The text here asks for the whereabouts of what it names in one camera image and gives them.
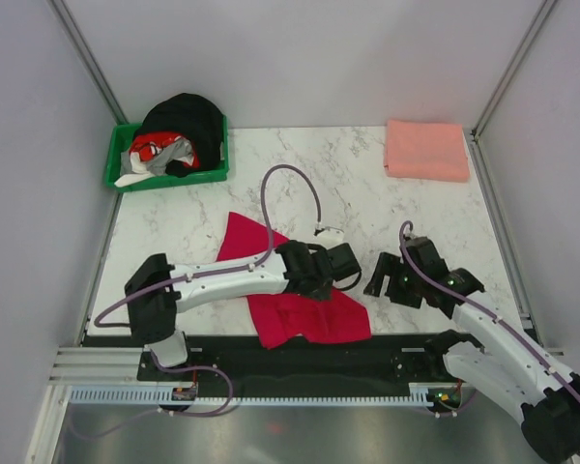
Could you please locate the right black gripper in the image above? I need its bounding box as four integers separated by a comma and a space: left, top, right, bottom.
362, 251, 424, 309

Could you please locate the magenta t shirt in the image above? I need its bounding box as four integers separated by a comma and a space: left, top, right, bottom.
217, 212, 371, 349

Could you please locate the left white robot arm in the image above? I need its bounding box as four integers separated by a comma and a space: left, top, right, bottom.
124, 240, 362, 380

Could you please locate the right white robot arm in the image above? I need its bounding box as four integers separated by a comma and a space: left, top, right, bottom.
363, 236, 580, 463

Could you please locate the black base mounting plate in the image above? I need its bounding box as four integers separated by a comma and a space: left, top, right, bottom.
137, 333, 457, 395

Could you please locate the folded salmon pink t shirt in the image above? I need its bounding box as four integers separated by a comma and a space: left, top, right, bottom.
383, 120, 470, 183

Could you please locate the grey garment in bin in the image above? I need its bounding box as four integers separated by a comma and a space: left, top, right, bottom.
145, 138, 197, 178

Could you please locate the black garment in bin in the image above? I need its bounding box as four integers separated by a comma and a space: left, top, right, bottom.
132, 93, 223, 175

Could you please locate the white garment in bin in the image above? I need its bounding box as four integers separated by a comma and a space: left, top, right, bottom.
114, 151, 153, 188

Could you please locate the red garment in bin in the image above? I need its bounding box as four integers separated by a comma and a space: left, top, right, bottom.
129, 131, 200, 168

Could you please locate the green plastic bin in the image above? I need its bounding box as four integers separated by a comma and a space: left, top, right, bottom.
103, 117, 231, 193

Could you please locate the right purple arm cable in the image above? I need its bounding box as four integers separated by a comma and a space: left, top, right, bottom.
397, 220, 580, 426

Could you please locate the light blue cable duct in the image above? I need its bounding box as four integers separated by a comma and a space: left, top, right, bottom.
69, 386, 433, 407

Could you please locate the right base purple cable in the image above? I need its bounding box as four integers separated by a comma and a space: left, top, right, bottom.
429, 371, 482, 420

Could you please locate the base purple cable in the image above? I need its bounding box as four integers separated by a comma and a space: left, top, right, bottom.
429, 371, 482, 420
68, 364, 234, 441

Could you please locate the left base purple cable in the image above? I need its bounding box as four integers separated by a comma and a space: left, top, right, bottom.
68, 364, 234, 441

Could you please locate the left aluminium frame post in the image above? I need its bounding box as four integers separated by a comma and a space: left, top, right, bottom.
47, 0, 128, 124

